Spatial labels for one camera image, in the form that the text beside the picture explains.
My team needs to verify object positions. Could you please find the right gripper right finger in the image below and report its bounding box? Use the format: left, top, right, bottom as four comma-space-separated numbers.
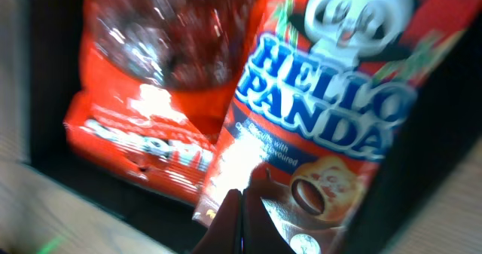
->
242, 188, 294, 254

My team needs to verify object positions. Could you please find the dark green gift box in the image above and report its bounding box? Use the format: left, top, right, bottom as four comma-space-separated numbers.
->
27, 0, 481, 253

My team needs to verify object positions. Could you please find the red dried fruit bag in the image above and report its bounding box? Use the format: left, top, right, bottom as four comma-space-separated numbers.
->
64, 0, 266, 204

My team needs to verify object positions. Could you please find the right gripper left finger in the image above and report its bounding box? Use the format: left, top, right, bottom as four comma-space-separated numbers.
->
191, 189, 242, 254

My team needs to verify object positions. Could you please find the red Hello Panda box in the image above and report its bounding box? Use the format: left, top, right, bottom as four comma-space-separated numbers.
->
194, 0, 481, 253

